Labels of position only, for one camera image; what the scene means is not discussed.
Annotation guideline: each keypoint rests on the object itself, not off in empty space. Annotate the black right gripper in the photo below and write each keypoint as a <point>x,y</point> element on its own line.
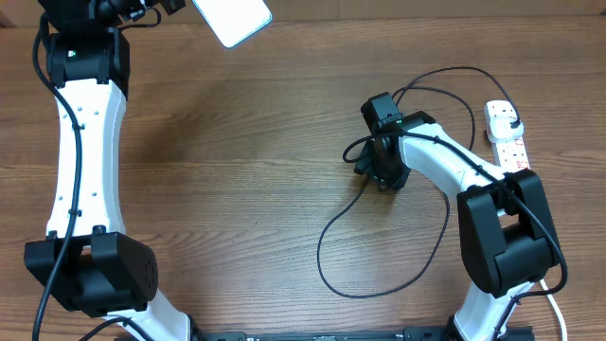
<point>365,165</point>

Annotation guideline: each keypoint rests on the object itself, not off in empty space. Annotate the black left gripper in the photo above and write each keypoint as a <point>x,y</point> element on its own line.
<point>173,6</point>

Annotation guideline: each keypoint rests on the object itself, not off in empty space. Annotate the blue smartphone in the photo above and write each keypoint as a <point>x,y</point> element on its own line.
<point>233,21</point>

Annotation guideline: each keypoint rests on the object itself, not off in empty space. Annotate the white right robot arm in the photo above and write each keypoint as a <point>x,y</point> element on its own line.
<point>507,237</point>

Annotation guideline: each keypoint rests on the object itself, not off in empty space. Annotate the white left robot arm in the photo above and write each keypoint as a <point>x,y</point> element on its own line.
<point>86,261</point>

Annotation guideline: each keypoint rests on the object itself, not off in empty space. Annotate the white charger adapter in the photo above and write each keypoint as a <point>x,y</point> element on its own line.
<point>499,130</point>

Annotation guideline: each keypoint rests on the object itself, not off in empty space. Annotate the white power strip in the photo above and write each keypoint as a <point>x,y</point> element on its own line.
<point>510,155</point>

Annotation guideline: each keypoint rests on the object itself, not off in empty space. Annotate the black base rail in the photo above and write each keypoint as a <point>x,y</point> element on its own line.
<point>331,336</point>

